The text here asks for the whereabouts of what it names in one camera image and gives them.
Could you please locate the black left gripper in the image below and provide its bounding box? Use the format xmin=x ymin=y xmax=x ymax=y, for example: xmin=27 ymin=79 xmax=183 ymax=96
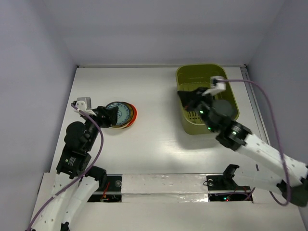
xmin=82 ymin=105 xmax=118 ymax=150

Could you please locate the blue patterned plate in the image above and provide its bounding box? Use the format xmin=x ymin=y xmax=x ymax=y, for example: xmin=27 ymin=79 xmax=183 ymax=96
xmin=106 ymin=102 xmax=132 ymax=127

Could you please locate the orange plate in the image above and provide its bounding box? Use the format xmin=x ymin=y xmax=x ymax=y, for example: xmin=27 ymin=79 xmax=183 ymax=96
xmin=122 ymin=103 xmax=138 ymax=129

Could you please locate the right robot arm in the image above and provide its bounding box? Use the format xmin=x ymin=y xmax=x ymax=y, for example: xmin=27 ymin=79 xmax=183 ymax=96
xmin=177 ymin=87 xmax=308 ymax=207

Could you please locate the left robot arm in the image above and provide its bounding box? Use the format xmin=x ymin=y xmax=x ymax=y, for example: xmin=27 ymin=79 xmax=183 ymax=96
xmin=27 ymin=100 xmax=118 ymax=231

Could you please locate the green dish rack tub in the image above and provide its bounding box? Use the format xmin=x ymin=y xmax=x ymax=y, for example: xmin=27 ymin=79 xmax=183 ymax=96
xmin=176 ymin=64 xmax=239 ymax=135

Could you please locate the silver taped base panel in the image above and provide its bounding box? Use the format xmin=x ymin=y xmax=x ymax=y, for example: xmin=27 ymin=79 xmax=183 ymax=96
xmin=121 ymin=174 xmax=209 ymax=204

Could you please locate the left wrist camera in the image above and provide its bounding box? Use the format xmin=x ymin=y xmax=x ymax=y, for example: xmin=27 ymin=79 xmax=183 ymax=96
xmin=71 ymin=97 xmax=95 ymax=115

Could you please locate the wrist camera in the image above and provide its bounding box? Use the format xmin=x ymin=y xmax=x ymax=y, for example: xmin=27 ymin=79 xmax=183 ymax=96
xmin=71 ymin=97 xmax=95 ymax=115
xmin=201 ymin=76 xmax=226 ymax=96

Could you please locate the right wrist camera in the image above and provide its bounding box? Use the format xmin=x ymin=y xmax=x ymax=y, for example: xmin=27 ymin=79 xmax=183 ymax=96
xmin=201 ymin=76 xmax=226 ymax=96

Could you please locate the aluminium side rail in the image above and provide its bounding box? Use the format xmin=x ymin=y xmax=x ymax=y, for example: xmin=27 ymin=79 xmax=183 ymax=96
xmin=240 ymin=67 xmax=279 ymax=170

